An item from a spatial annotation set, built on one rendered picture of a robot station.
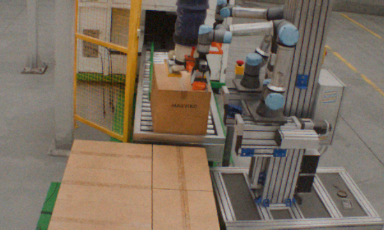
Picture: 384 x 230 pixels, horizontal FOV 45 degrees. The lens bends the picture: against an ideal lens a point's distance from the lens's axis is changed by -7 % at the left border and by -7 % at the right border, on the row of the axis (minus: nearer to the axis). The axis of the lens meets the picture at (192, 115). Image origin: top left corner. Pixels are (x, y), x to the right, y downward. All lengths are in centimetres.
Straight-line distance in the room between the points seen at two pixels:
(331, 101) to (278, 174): 67
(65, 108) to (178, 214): 189
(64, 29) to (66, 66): 34
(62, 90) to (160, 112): 110
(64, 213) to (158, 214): 56
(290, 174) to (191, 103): 91
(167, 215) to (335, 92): 142
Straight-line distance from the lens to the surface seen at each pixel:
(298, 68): 333
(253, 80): 359
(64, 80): 438
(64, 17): 421
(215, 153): 383
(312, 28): 326
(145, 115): 419
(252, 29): 299
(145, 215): 295
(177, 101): 367
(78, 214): 294
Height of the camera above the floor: 231
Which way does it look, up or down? 25 degrees down
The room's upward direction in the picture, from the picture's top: 6 degrees clockwise
